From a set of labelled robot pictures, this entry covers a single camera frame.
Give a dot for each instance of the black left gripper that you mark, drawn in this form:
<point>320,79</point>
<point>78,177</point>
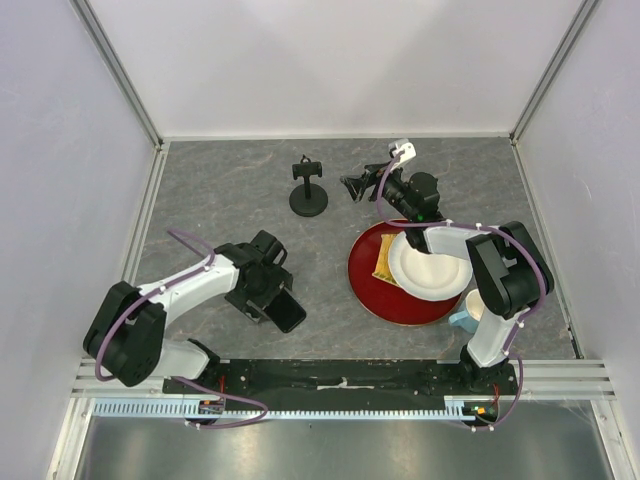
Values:
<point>277,278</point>

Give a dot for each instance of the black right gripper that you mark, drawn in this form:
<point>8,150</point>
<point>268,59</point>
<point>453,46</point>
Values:
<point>355,187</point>

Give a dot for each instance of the black smartphone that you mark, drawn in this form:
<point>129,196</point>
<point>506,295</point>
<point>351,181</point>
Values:
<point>285,312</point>

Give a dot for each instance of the black phone stand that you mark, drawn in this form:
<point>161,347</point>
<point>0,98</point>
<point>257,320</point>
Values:
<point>308,199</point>

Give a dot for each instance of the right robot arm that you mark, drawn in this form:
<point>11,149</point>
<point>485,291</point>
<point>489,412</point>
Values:
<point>511,274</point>

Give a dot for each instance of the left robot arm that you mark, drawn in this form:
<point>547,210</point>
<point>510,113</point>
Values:
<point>127,336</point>

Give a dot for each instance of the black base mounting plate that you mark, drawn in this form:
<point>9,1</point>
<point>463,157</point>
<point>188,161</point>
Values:
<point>354,383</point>

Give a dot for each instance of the yellow sponge cloth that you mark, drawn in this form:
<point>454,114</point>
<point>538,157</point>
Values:
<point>382,270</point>

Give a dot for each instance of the red round tray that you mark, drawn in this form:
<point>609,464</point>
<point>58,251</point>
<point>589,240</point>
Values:
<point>382,299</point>

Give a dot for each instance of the white paper plate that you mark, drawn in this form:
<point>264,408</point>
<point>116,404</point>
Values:
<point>429,277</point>

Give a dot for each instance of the light blue mug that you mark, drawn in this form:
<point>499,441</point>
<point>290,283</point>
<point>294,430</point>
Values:
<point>469,314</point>

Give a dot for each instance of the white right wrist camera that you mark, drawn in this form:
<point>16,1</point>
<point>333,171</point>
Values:
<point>402,151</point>

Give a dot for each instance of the slotted cable duct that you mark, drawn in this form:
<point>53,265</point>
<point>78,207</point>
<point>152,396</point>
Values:
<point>194,409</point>

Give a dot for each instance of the aluminium front rail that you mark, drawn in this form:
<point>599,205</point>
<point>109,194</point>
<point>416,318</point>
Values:
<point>543,380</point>

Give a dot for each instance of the right aluminium frame post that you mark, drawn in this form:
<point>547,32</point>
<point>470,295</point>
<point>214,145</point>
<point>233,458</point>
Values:
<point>562,52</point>

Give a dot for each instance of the aluminium frame post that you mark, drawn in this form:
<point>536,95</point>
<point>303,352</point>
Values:
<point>101,41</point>
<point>562,52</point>

